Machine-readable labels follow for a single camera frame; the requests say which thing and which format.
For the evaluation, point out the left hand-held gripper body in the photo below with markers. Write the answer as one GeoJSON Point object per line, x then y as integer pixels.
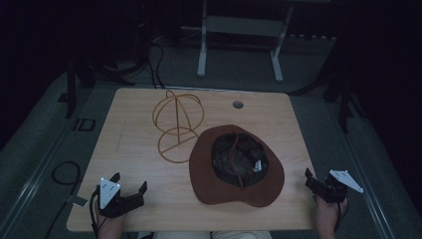
{"type": "Point", "coordinates": [111, 195]}

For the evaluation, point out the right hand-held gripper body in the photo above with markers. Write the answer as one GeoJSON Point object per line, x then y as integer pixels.
{"type": "Point", "coordinates": [336, 187]}

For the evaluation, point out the brown brimmed hat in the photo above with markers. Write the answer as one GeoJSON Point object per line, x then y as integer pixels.
{"type": "Point", "coordinates": [232, 166]}

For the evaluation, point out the person's right hand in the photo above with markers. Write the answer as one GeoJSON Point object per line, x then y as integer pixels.
{"type": "Point", "coordinates": [326, 215]}

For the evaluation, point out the person's left hand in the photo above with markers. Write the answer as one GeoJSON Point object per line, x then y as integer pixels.
{"type": "Point", "coordinates": [111, 226]}

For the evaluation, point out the black stand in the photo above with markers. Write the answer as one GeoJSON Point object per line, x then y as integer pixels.
{"type": "Point", "coordinates": [71, 86]}
{"type": "Point", "coordinates": [345, 103]}

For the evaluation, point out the grey round table grommet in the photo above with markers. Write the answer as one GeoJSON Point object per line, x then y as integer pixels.
{"type": "Point", "coordinates": [238, 105]}

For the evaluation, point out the white metal frame stand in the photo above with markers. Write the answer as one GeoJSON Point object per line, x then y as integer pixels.
{"type": "Point", "coordinates": [240, 28]}

